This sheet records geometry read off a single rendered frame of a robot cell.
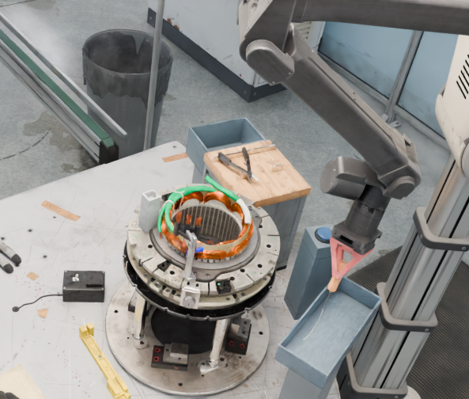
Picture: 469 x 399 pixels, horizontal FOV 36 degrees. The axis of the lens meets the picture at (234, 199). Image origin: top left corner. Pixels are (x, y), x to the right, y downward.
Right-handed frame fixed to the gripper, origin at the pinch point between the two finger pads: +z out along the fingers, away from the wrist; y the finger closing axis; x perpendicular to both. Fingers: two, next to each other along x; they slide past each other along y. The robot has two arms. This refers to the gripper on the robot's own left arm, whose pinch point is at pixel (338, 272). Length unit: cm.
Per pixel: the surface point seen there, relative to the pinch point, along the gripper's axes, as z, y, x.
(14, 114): 71, -138, -209
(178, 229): 3.6, 11.2, -28.2
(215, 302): 17.0, 3.6, -19.0
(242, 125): -2, -49, -51
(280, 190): 2.7, -31.6, -27.7
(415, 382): 79, -130, 15
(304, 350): 18.9, -2.3, -0.2
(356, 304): 12.5, -19.0, 2.0
